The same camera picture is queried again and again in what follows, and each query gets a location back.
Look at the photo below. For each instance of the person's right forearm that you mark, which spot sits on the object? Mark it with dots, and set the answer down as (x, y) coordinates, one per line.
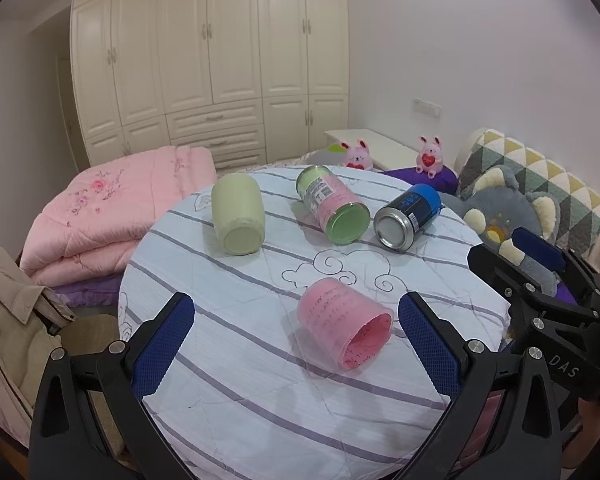
(587, 430)

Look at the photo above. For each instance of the triangle patterned headboard cushion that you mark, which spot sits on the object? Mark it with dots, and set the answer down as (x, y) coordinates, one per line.
(545, 170)

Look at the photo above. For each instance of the grey koala plush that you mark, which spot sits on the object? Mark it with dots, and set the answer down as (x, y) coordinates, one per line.
(505, 205)

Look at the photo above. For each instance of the pale green cup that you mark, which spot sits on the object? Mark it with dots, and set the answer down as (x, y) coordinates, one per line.
(237, 205)

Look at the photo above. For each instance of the pink floral quilt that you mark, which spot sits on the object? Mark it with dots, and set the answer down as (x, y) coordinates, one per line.
(110, 210)

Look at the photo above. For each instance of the white nightstand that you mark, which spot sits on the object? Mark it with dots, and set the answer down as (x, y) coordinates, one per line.
(380, 145)

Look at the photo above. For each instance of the pink translucent cup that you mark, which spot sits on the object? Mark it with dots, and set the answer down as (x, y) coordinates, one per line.
(330, 310)

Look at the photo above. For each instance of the white wall socket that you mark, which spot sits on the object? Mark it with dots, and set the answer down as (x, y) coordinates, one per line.
(426, 106)

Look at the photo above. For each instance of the purple pillow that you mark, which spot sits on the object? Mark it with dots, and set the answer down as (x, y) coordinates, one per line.
(430, 182)

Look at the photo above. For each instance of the cream wardrobe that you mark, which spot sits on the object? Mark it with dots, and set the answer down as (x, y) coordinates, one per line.
(210, 50)

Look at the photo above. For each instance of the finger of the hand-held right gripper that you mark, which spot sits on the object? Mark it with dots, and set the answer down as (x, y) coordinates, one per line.
(537, 249)
(505, 275)

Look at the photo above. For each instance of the pink jar with green lid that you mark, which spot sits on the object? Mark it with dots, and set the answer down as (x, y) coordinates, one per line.
(330, 200)

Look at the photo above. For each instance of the blue metal can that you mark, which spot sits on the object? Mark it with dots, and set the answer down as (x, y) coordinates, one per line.
(415, 207)

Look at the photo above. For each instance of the beige jacket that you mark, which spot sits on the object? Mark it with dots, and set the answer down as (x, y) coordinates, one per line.
(10, 320)

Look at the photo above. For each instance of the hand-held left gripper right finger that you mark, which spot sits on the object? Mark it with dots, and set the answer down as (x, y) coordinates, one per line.
(430, 345)

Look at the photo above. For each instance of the purple bed sheet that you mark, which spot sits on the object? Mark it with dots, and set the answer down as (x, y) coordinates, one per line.
(90, 292)

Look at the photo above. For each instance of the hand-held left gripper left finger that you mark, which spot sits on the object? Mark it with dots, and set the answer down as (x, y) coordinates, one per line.
(162, 345)

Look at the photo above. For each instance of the pink bunny plush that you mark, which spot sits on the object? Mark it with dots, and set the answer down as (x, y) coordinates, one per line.
(429, 157)
(357, 156)

